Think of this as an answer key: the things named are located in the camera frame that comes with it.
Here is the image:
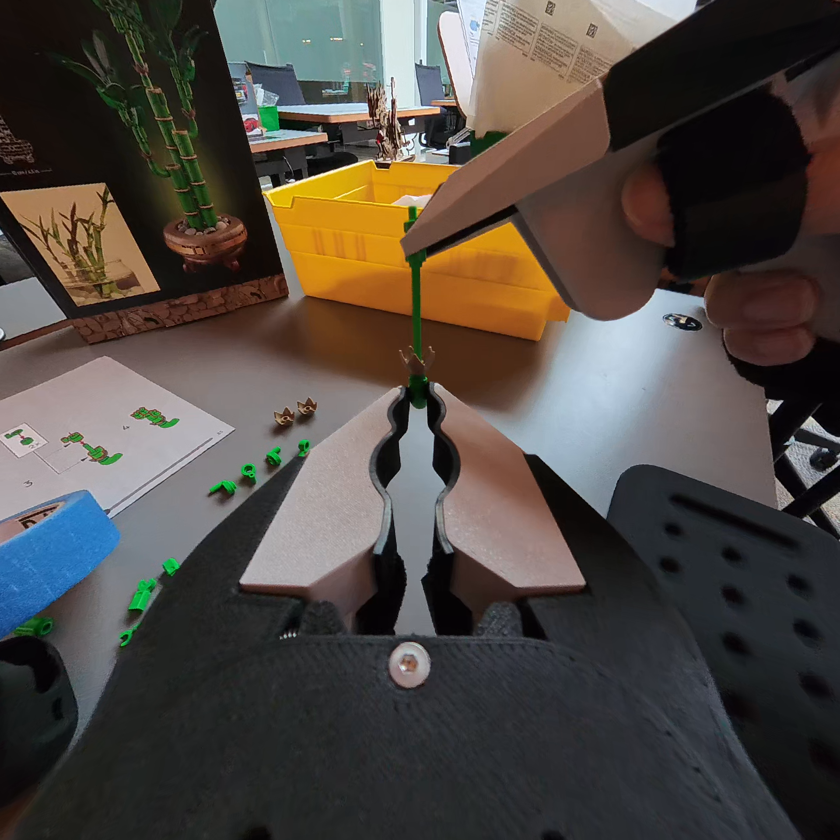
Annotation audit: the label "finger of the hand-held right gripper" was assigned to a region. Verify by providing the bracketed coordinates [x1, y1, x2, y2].
[399, 77, 616, 258]

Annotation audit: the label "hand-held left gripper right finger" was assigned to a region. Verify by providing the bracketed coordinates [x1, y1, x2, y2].
[428, 384, 588, 632]

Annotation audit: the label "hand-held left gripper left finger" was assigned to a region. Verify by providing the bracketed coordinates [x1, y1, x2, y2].
[238, 386, 404, 632]

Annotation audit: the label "green lego stud with handle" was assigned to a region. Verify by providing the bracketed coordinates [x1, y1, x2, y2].
[403, 205, 429, 266]

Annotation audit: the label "green lego stem assembly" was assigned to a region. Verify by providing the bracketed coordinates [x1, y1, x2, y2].
[399, 262, 437, 409]

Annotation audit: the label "brown lego figure model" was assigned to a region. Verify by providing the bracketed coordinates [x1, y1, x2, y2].
[366, 77, 409, 163]

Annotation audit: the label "scattered green lego pieces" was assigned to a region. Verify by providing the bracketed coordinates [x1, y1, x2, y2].
[13, 438, 312, 648]

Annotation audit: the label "lego instruction booklet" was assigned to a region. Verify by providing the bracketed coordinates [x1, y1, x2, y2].
[0, 356, 235, 519]

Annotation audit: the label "black lego set box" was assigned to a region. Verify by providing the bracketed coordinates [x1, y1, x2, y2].
[0, 0, 290, 345]

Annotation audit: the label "person's right hand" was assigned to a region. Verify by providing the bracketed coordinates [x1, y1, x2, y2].
[622, 56, 840, 368]

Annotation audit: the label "white printed paper bags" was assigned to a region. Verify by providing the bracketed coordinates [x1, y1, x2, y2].
[467, 0, 697, 135]

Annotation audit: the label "white poster board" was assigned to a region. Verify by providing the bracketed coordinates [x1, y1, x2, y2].
[438, 0, 487, 109]

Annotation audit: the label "yellow plastic bin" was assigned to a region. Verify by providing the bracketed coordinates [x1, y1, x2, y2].
[262, 159, 571, 342]

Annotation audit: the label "blue masking tape roll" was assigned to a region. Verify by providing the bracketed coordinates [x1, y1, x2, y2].
[0, 490, 121, 639]

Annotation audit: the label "black office chair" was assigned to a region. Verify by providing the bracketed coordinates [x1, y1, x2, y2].
[766, 394, 840, 521]

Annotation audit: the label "black round object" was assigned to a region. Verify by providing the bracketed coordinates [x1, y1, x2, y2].
[0, 635, 78, 809]

